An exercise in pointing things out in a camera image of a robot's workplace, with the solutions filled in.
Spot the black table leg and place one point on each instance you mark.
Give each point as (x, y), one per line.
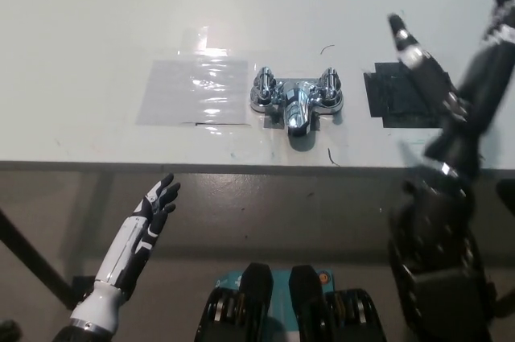
(36, 259)

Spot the black floor tape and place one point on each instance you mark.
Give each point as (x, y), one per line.
(80, 287)

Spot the black tape patch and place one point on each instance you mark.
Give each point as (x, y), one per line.
(386, 96)

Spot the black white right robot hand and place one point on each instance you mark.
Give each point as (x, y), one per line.
(475, 104)

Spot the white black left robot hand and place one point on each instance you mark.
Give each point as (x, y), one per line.
(151, 213)

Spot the chrome faucet body with spout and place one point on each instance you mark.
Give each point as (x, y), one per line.
(297, 110)

